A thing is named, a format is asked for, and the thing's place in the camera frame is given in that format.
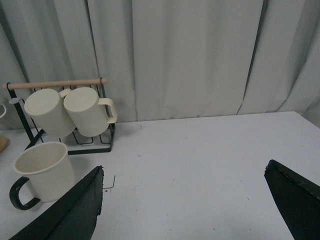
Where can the left cream ribbed mug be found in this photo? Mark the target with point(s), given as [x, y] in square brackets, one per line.
[46, 108]

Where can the black wire cup rack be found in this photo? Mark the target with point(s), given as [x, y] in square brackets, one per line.
[78, 144]

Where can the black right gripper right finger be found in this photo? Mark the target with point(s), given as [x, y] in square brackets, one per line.
[297, 200]

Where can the cream ribbed mug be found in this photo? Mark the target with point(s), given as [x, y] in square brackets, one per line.
[91, 114]
[46, 108]

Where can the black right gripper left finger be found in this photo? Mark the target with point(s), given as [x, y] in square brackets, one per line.
[73, 216]

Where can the cream mug black handle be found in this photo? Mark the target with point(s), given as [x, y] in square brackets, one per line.
[46, 170]

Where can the wooden mug tree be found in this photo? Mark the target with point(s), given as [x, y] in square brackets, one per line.
[4, 142]

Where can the white hanging mug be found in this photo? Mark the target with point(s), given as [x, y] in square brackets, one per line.
[3, 110]

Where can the grey curtain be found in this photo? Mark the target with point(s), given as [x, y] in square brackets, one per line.
[171, 59]

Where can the right cream ribbed mug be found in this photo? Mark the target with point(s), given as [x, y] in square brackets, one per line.
[91, 114]

